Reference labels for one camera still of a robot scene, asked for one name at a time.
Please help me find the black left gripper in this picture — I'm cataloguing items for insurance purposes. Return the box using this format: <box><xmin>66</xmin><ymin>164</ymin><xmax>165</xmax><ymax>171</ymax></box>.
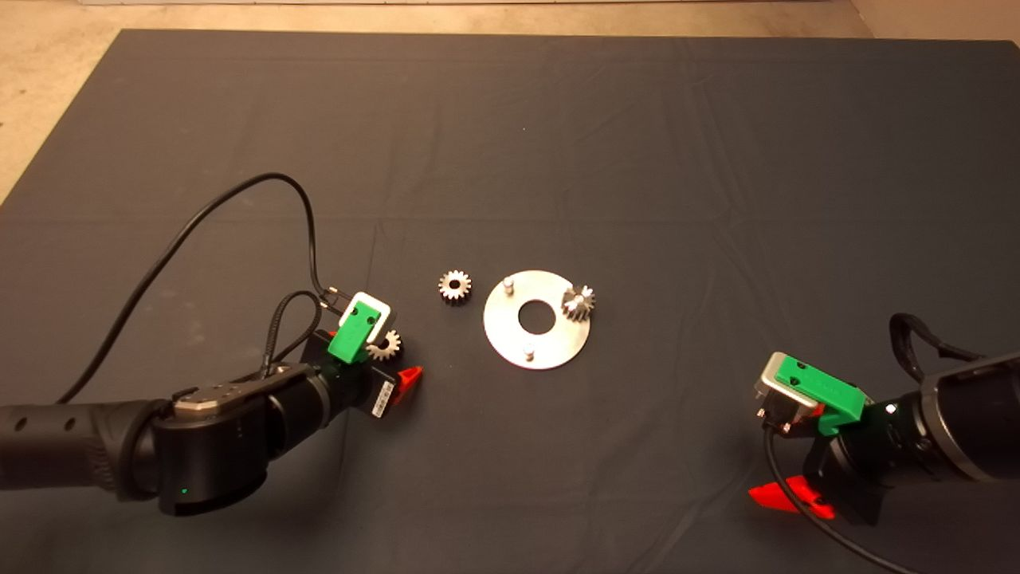
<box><xmin>307</xmin><ymin>327</ymin><xmax>424</xmax><ymax>419</ymax></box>

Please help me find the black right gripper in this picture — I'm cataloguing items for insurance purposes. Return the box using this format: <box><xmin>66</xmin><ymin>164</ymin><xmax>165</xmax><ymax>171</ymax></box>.
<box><xmin>747</xmin><ymin>423</ymin><xmax>901</xmax><ymax>527</ymax></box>

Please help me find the round metal carrier plate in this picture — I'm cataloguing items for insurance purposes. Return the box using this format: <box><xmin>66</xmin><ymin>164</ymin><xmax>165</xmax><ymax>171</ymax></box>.
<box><xmin>483</xmin><ymin>270</ymin><xmax>592</xmax><ymax>371</ymax></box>

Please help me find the dark grey table cloth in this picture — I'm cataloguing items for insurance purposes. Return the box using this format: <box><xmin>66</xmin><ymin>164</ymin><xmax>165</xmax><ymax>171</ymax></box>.
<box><xmin>0</xmin><ymin>29</ymin><xmax>1020</xmax><ymax>574</ymax></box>

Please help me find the smooth black right camera cable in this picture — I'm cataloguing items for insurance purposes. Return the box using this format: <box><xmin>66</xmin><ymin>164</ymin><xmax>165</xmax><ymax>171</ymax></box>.
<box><xmin>761</xmin><ymin>419</ymin><xmax>933</xmax><ymax>574</ymax></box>

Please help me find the smooth black camera cable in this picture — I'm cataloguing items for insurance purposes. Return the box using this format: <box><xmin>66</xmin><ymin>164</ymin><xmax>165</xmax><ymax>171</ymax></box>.
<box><xmin>57</xmin><ymin>172</ymin><xmax>343</xmax><ymax>405</ymax></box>
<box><xmin>761</xmin><ymin>419</ymin><xmax>933</xmax><ymax>574</ymax></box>

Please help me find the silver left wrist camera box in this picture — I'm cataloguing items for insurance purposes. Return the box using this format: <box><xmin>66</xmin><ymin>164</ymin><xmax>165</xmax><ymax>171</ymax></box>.
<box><xmin>339</xmin><ymin>291</ymin><xmax>399</xmax><ymax>352</ymax></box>

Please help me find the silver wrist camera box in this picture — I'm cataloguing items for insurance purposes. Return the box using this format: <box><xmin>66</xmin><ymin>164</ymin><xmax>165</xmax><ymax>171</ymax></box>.
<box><xmin>339</xmin><ymin>291</ymin><xmax>399</xmax><ymax>352</ymax></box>
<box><xmin>753</xmin><ymin>351</ymin><xmax>822</xmax><ymax>431</ymax></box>

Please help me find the green left camera mount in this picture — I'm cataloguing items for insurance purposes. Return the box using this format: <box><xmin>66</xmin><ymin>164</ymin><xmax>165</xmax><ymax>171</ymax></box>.
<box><xmin>327</xmin><ymin>299</ymin><xmax>386</xmax><ymax>365</ymax></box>

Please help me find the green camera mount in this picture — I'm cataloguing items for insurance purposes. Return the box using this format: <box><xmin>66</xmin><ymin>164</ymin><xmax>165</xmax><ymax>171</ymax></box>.
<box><xmin>327</xmin><ymin>299</ymin><xmax>386</xmax><ymax>365</ymax></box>
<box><xmin>777</xmin><ymin>356</ymin><xmax>869</xmax><ymax>437</ymax></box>

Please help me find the green right camera mount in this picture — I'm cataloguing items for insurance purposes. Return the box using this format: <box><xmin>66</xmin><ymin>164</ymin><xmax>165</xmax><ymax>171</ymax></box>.
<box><xmin>777</xmin><ymin>356</ymin><xmax>869</xmax><ymax>437</ymax></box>

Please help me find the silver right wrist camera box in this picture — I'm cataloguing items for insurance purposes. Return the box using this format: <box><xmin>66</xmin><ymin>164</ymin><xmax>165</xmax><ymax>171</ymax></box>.
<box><xmin>753</xmin><ymin>351</ymin><xmax>822</xmax><ymax>431</ymax></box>

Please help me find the braided black left arm cable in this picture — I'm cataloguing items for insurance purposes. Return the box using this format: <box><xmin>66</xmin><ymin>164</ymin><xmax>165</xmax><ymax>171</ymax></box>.
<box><xmin>259</xmin><ymin>291</ymin><xmax>324</xmax><ymax>379</ymax></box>

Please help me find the braided black arm cable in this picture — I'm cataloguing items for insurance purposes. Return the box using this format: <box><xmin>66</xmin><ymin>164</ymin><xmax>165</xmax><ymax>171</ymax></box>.
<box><xmin>889</xmin><ymin>313</ymin><xmax>989</xmax><ymax>383</ymax></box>
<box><xmin>259</xmin><ymin>291</ymin><xmax>324</xmax><ymax>379</ymax></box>

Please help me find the smooth black left camera cable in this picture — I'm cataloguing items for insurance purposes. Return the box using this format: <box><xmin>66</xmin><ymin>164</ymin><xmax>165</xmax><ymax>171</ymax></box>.
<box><xmin>57</xmin><ymin>172</ymin><xmax>343</xmax><ymax>405</ymax></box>

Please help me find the braided black right arm cable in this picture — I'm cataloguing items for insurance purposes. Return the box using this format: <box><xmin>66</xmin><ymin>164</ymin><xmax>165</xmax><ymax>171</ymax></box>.
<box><xmin>889</xmin><ymin>313</ymin><xmax>989</xmax><ymax>383</ymax></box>

